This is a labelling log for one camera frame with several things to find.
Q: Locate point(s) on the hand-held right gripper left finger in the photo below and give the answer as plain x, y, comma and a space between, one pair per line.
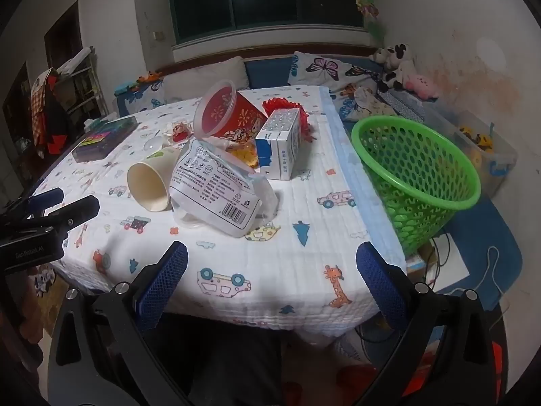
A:
165, 287

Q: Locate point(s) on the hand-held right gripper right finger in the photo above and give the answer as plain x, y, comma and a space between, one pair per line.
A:
380, 287

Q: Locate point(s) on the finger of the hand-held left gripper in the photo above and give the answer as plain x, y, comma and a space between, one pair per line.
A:
44, 201
76, 213

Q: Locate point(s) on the cream paper cup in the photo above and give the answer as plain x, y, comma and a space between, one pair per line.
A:
148, 182

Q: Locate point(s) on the green plastic basket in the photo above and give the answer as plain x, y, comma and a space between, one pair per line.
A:
422, 186

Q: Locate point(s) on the clear printed plastic bag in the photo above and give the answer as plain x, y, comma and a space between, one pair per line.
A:
211, 177

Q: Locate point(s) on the orange jelly cup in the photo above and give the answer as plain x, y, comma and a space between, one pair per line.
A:
246, 155

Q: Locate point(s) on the blue white milk carton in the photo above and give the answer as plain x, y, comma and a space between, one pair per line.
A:
277, 152

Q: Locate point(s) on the red plastic bucket cup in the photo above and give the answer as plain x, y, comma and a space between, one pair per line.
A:
236, 118

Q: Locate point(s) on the dark box colourful contents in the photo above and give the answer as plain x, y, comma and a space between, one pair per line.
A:
101, 139

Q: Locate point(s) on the orange checkered clothes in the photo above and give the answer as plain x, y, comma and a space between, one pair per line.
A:
42, 105

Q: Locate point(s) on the clear oval plastic shell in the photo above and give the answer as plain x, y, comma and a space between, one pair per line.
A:
154, 144

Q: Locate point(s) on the metal storage shelf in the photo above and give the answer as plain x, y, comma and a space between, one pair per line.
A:
78, 89

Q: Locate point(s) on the white printed cartoon blanket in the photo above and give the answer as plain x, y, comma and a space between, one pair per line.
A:
274, 237

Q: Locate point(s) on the blue bed sheet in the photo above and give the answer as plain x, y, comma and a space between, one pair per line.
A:
486, 228

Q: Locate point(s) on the red white crumpled wrapper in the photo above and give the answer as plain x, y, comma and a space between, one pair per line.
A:
179, 132

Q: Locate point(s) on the blue printed pillow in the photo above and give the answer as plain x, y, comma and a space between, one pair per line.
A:
141, 98

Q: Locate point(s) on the orange toy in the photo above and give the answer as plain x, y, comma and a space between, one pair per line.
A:
148, 78

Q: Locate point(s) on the clear plastic storage box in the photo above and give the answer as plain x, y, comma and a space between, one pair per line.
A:
486, 169

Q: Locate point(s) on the dark wooden door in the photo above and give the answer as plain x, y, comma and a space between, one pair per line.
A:
61, 34

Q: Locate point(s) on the yellow toys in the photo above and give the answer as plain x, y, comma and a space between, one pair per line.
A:
477, 137

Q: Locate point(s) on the white pillow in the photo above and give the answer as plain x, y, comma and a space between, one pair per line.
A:
198, 78

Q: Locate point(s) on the red paper flower ornament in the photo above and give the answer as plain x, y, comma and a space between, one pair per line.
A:
284, 103

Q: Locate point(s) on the pink plush toy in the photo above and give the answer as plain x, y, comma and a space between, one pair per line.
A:
420, 82

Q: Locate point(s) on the butterfly print pillow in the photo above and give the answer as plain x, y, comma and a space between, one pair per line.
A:
321, 67

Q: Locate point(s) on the black white cow plush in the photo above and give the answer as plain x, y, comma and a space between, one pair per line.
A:
397, 55

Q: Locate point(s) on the blue bed cushion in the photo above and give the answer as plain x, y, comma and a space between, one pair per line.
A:
268, 72

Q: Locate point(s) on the dark window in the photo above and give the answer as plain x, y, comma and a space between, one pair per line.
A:
203, 8

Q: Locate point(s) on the wall switch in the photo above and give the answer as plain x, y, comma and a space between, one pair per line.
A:
158, 35

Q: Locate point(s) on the colourful hanging wall toy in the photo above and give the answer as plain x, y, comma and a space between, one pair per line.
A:
365, 4

